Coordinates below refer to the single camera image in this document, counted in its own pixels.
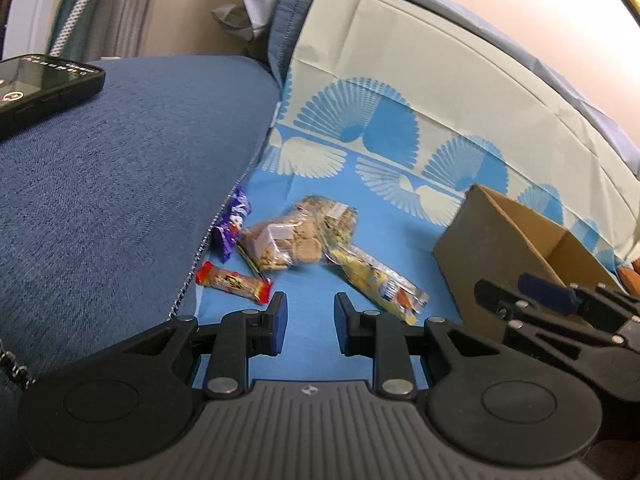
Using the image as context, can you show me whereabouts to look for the purple snack packet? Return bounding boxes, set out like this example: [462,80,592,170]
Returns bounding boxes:
[210,185,252,263]

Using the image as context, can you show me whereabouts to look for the grey patterned pole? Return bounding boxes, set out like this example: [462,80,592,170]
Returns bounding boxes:
[50,0,113,53]

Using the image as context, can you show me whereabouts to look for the white curtain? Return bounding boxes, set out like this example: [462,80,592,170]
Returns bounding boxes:
[100,0,168,58]

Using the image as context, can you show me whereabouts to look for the clear bag of biscuits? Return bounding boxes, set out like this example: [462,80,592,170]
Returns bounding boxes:
[241,212,323,272]

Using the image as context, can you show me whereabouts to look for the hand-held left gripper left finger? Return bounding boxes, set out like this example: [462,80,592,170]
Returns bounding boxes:
[100,292,289,401]

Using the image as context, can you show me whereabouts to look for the blue denim pillow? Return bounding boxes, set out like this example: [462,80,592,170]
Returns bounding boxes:
[265,0,323,86]

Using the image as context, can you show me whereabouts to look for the blue sofa cushion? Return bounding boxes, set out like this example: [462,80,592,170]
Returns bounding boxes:
[0,55,281,461]

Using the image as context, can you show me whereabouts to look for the red snack bar packet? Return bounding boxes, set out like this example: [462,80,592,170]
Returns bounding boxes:
[195,261,274,306]

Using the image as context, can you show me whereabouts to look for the blue fan-print bed sheet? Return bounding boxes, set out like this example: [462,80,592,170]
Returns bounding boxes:
[190,0,640,393]

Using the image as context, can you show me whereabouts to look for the clear granola bar packet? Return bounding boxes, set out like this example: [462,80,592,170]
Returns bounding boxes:
[292,195,358,251]

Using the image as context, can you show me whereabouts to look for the brown cardboard box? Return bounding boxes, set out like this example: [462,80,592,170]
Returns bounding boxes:
[432,184,631,341]

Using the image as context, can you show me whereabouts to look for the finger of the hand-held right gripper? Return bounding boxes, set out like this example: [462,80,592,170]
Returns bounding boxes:
[517,272,640,333]
[474,279,640,403]

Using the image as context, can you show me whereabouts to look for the black smartphone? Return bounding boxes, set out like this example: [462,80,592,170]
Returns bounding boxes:
[0,53,106,142]

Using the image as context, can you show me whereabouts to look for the yellow snack packet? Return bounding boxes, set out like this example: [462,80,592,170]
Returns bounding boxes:
[325,242,431,325]

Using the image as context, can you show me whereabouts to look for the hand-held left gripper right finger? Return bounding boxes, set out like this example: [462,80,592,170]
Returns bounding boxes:
[334,292,521,401]

